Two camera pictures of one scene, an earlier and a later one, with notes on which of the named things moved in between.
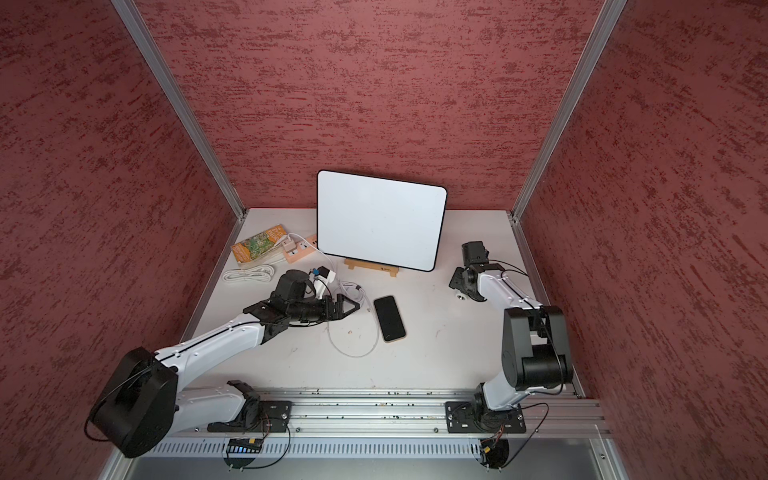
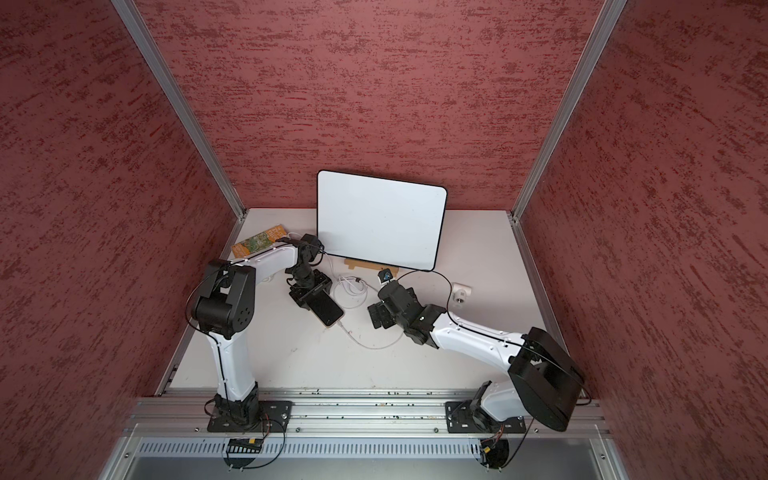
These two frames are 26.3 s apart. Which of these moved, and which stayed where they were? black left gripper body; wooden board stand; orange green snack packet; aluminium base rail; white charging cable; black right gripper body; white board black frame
Moved: white charging cable; black left gripper body; black right gripper body
Stayed: orange green snack packet; aluminium base rail; wooden board stand; white board black frame
